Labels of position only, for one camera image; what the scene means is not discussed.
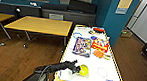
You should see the white paper sign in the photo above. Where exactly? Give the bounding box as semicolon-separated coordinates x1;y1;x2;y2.
49;13;64;21

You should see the white door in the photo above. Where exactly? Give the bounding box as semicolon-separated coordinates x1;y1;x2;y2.
126;0;143;31

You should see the yellow colander bowl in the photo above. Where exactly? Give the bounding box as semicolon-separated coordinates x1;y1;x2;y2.
77;64;91;78

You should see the yellow wall poster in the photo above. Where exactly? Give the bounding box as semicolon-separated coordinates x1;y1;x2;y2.
114;0;134;16

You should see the blue rimmed round plate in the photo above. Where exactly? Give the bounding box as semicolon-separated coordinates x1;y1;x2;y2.
72;31;84;39

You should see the black sofa back cushion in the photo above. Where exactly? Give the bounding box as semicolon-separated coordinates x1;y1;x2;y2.
67;0;98;15

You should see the small black round speaker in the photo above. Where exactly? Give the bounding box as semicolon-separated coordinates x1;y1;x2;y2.
14;7;23;18

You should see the red and black game piece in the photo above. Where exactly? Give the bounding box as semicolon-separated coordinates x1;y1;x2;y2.
92;27;106;34

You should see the long dark grey bench sofa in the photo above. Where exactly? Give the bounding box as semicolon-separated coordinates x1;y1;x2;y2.
0;2;43;20

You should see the cardboard box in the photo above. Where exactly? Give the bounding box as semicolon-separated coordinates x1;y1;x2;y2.
119;28;133;39

